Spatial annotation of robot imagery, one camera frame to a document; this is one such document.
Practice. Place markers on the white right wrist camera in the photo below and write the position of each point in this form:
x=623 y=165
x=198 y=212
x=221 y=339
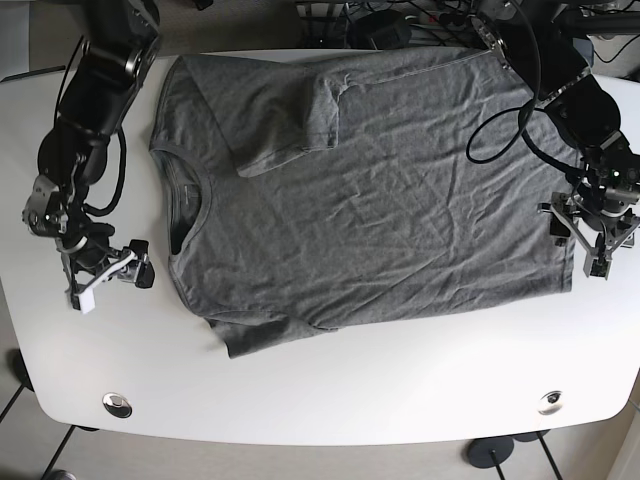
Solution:
x=83 y=302

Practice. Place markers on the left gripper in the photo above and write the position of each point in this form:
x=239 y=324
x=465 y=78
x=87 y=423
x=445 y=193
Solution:
x=599 y=216

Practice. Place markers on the left chrome table grommet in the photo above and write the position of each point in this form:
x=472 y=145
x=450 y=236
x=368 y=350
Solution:
x=117 y=405

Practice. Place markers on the grey sneaker shoe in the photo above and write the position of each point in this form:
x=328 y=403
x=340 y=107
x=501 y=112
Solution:
x=61 y=475

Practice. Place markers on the black power adapter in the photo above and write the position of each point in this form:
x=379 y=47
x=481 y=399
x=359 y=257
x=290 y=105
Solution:
x=380 y=30

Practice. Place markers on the grey T-shirt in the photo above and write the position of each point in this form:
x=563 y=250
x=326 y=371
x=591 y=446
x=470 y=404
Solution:
x=305 y=198

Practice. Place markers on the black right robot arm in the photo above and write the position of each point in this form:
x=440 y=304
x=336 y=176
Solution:
x=82 y=160

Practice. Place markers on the black round stand base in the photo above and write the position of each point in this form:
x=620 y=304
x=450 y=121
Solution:
x=489 y=452

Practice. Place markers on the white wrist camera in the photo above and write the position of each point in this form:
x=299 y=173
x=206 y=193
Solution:
x=83 y=302
x=597 y=266

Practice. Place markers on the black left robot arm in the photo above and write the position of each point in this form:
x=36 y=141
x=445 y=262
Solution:
x=536 y=40

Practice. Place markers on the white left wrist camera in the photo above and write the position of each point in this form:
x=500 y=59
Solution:
x=597 y=266

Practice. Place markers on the chrome table grommet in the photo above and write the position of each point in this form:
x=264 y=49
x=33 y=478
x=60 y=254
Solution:
x=117 y=405
x=550 y=403

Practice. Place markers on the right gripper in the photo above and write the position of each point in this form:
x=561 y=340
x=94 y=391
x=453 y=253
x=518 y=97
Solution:
x=84 y=245

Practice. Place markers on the right chrome table grommet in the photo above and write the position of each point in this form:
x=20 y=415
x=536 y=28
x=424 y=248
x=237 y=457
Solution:
x=550 y=403

